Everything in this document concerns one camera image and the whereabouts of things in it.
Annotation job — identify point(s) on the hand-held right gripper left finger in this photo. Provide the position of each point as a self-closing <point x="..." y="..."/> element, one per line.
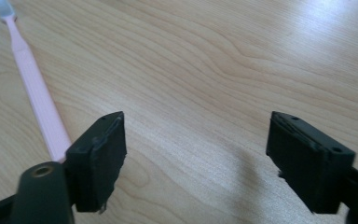
<point x="98" y="161"/>

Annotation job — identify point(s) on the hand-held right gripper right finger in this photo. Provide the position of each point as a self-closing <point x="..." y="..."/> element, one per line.
<point x="304" y="161"/>

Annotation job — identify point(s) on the pink toothbrush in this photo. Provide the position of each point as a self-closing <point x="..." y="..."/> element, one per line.
<point x="37" y="90"/>

